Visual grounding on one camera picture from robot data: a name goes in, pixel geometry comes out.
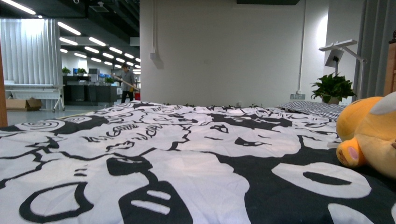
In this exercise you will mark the black and white patterned bedsheet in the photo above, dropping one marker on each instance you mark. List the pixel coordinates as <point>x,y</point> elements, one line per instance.
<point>148,163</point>

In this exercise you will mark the cardboard box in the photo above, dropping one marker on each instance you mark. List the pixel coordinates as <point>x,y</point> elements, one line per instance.
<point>23,104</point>

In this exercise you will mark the white desk lamp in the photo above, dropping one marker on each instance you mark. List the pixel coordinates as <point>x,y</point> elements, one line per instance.
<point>336,55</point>

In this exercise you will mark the person in grey shirt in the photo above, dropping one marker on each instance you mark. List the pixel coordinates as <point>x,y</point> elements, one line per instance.
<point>127,76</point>

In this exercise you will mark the long wooden plank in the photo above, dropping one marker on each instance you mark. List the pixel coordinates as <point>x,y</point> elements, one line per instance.
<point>131,89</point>

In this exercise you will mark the orange plush toy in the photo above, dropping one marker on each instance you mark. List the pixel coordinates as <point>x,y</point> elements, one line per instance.
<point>367,128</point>

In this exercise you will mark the wooden shelf unit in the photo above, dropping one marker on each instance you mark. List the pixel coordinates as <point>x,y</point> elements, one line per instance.
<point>390,77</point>

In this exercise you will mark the striped grey pillow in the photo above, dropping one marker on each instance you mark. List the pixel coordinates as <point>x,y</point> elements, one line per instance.
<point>330,111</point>

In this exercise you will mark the grey curtain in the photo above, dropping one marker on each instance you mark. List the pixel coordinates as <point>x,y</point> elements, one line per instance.
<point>378,22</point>

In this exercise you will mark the wall power socket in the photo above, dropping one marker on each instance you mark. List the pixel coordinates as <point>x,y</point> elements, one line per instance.
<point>297,96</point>

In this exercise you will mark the white curtain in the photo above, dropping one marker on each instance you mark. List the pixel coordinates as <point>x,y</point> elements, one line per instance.
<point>30,50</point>

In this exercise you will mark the green potted plant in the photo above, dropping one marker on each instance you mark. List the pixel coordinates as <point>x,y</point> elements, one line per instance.
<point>332,86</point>

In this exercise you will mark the white folding table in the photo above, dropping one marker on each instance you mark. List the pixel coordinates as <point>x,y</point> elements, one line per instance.
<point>38,91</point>

